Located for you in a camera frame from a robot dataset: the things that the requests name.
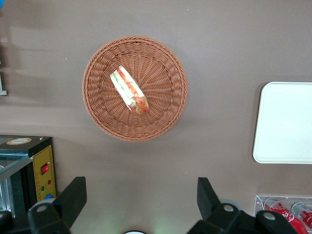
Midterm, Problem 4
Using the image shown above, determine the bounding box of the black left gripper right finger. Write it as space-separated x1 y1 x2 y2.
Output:
187 177 257 234

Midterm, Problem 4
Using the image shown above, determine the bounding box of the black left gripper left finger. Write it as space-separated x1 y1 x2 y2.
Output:
27 176 87 234

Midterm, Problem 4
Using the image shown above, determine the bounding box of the triangle sandwich with filling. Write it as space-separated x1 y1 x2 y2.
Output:
109 65 150 116

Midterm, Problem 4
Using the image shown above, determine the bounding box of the cream rectangular serving tray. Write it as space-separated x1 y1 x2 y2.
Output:
252 82 312 164

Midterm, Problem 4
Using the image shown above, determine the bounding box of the round brown wicker basket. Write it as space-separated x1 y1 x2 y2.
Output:
82 36 189 142

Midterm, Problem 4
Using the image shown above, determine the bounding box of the clear acrylic bottle rack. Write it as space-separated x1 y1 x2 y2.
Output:
253 195 312 234

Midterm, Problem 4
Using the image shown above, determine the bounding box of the black food warmer cabinet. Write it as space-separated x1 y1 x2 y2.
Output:
0 135 58 220

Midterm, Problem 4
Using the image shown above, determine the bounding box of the red cola bottle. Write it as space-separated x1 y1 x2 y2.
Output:
264 197 308 234
291 202 312 230

